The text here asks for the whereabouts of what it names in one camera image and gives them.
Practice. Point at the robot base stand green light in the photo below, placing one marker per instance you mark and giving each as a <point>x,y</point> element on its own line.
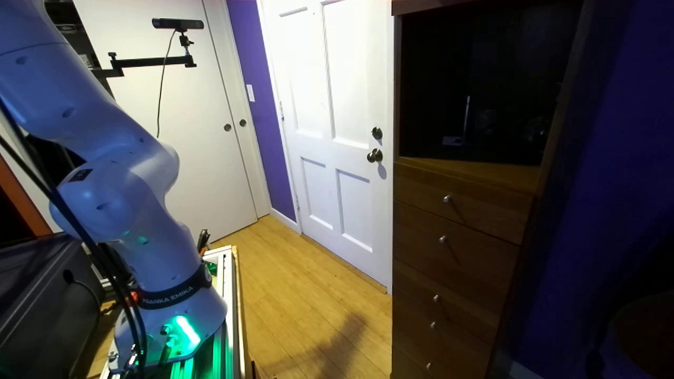
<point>227,317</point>

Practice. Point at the black case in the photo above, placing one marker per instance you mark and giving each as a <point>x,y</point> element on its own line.
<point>34,307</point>

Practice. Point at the grey shelving unit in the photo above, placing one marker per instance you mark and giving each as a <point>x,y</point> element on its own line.
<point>65,18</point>

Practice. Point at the black exterior camera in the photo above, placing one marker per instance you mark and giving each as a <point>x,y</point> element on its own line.
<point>177,23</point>

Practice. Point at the dark deadbolt lock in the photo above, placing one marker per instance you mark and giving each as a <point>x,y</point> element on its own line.
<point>378,133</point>

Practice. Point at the dark round door knob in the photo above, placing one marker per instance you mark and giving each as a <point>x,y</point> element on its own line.
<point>373,154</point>

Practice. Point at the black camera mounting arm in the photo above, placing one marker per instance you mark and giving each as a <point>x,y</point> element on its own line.
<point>151,62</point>

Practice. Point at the white closet double door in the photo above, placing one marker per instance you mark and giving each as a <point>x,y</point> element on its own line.
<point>203,160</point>

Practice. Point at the brown wooden beam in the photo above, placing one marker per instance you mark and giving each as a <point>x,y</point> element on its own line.
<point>21,200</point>

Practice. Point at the small metal drawer knob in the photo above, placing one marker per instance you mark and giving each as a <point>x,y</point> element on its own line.
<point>442,238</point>
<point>435,298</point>
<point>432,324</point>
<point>448,199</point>
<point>427,364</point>

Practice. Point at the white panel door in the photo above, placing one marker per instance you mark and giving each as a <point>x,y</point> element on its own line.
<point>338,105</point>

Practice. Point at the small white wall switch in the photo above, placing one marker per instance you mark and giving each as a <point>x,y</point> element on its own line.
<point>250,92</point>

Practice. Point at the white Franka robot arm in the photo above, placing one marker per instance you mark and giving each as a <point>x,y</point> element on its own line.
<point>105,182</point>

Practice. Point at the brown wooden cabinet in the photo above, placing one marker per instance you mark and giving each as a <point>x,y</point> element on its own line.
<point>463,232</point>

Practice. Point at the small closet door knob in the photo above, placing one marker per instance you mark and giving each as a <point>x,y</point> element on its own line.
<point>225,127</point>
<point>242,123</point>

